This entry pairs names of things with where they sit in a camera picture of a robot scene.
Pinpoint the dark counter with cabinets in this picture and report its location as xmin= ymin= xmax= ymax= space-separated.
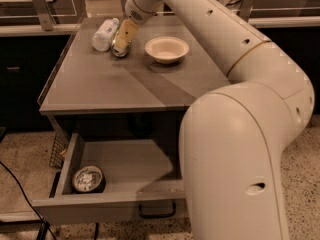
xmin=0 ymin=15 xmax=320 ymax=133

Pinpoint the open grey top drawer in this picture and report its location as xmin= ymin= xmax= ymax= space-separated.
xmin=32 ymin=133 xmax=188 ymax=224

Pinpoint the black cable on floor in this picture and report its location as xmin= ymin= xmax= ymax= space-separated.
xmin=0 ymin=161 xmax=58 ymax=240

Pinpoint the grey cabinet table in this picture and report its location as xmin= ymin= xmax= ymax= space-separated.
xmin=37 ymin=14 xmax=234 ymax=172

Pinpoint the white plastic bottle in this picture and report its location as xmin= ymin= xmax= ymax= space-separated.
xmin=91 ymin=18 xmax=119 ymax=52

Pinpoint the black drawer handle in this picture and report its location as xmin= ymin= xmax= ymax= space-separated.
xmin=138 ymin=200 xmax=177 ymax=219

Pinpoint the green soda can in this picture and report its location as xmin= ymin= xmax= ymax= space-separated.
xmin=111 ymin=31 xmax=131 ymax=58

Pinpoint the white bowl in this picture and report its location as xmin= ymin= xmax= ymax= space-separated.
xmin=145 ymin=37 xmax=189 ymax=65

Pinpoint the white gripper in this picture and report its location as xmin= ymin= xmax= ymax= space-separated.
xmin=119 ymin=0 xmax=159 ymax=41

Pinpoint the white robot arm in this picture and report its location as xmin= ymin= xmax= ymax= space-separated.
xmin=123 ymin=0 xmax=315 ymax=240

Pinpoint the round tin in drawer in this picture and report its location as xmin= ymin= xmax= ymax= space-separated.
xmin=72 ymin=165 xmax=106 ymax=194

